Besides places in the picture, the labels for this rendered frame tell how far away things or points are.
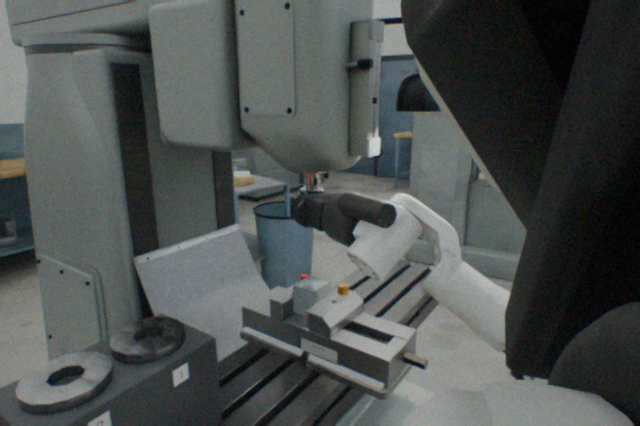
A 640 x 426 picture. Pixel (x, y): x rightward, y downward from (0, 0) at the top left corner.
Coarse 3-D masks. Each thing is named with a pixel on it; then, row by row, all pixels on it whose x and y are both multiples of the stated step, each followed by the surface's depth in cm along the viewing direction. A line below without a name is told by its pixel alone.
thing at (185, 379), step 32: (160, 320) 58; (96, 352) 50; (128, 352) 50; (160, 352) 51; (192, 352) 53; (32, 384) 45; (64, 384) 47; (96, 384) 45; (128, 384) 47; (160, 384) 50; (192, 384) 54; (0, 416) 43; (32, 416) 42; (64, 416) 42; (96, 416) 43; (128, 416) 47; (160, 416) 50; (192, 416) 55
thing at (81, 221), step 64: (64, 64) 87; (128, 64) 84; (64, 128) 89; (128, 128) 86; (64, 192) 95; (128, 192) 88; (192, 192) 102; (64, 256) 101; (128, 256) 91; (64, 320) 106; (128, 320) 95
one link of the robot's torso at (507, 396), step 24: (504, 384) 5; (528, 384) 5; (432, 408) 5; (456, 408) 5; (480, 408) 5; (504, 408) 4; (528, 408) 4; (552, 408) 4; (576, 408) 4; (600, 408) 4
